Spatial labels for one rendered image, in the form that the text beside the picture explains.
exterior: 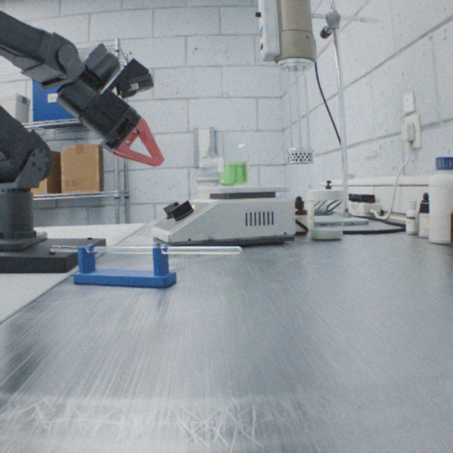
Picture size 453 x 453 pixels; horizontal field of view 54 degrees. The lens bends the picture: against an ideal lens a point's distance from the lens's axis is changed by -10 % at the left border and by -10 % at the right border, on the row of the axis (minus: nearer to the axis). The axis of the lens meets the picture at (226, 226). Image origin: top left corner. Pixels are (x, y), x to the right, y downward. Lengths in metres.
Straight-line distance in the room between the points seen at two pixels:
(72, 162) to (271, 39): 1.94
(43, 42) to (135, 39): 2.64
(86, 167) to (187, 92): 0.84
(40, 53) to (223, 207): 0.36
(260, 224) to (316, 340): 0.47
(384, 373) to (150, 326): 0.16
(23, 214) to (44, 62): 0.22
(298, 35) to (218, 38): 2.17
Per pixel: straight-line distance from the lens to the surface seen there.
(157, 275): 0.45
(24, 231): 0.70
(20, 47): 0.73
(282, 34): 1.18
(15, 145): 0.69
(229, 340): 0.29
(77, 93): 0.78
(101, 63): 0.83
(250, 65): 3.29
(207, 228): 0.71
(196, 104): 3.22
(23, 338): 0.31
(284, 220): 0.75
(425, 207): 0.81
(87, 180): 2.89
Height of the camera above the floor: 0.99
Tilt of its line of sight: 4 degrees down
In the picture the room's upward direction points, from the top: 2 degrees counter-clockwise
